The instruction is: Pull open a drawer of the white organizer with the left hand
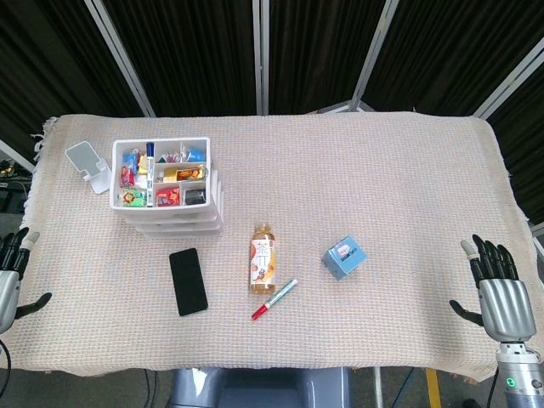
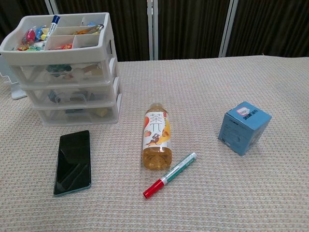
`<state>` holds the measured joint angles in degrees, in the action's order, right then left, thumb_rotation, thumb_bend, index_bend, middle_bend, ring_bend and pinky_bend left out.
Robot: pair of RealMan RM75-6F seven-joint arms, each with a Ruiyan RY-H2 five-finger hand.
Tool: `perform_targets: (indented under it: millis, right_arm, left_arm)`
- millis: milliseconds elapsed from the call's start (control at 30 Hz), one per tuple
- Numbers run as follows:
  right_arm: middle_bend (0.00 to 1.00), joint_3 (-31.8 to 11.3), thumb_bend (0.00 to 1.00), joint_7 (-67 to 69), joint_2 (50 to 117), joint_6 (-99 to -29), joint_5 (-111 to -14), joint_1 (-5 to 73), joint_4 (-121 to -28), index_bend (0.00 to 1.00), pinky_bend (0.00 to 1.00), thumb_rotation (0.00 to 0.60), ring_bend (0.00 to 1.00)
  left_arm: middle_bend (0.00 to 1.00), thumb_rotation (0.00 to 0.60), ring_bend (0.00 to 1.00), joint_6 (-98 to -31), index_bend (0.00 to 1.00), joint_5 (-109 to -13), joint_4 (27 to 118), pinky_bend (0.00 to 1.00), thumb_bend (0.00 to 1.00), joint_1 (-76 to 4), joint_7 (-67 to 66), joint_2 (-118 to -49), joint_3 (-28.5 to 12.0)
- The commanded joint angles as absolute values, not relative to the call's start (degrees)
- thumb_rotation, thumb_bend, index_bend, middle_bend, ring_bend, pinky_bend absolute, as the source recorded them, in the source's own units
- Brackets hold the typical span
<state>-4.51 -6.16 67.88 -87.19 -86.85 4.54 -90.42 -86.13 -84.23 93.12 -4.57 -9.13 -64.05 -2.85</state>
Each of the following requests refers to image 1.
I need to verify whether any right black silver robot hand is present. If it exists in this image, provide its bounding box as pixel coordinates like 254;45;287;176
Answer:
449;233;538;343

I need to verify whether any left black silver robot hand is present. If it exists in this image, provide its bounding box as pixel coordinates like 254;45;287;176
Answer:
0;227;53;336

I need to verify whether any clear plastic drawer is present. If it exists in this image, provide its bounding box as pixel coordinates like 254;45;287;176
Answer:
138;189;225;240
127;178;224;232
112;167;223;223

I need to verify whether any white plastic drawer organizer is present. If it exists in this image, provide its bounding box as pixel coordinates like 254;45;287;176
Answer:
109;135;225;240

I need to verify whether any white phone stand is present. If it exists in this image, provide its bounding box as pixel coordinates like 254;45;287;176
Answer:
65;142;112;196

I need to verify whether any white table leg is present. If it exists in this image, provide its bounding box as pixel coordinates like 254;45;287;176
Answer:
371;367;386;408

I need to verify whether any green red candy packet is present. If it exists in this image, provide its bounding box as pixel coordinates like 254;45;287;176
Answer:
120;189;148;208

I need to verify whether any pink red candy wrapper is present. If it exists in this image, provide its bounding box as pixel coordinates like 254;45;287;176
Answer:
119;165;138;189

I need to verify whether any blue cardboard box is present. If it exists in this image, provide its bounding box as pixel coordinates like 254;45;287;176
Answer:
321;235;368;282

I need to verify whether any black smartphone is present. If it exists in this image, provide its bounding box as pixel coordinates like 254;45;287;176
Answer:
168;247;210;318

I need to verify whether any blue capped whiteboard marker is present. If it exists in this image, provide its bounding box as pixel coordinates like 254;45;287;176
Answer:
144;141;156;207

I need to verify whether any beige woven tablecloth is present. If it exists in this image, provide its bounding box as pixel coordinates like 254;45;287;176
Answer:
0;110;533;383

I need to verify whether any black folding screen panel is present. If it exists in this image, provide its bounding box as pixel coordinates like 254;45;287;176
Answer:
95;0;265;118
258;0;403;116
0;0;156;171
352;0;544;119

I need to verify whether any red capped marker pen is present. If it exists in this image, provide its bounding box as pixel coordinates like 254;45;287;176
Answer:
250;278;299;321

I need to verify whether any amber tea bottle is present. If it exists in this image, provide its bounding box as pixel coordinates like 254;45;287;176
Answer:
248;224;279;297

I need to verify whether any grey robot torso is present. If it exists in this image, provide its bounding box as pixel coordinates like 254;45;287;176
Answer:
169;366;354;408

